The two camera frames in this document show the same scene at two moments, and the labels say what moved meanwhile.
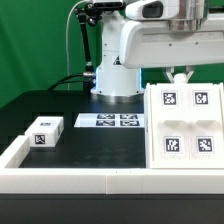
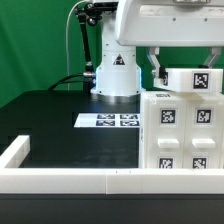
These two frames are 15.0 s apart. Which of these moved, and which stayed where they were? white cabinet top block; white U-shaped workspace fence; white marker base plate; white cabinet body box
Moved: white cabinet top block
Stayed: white U-shaped workspace fence; white cabinet body box; white marker base plate
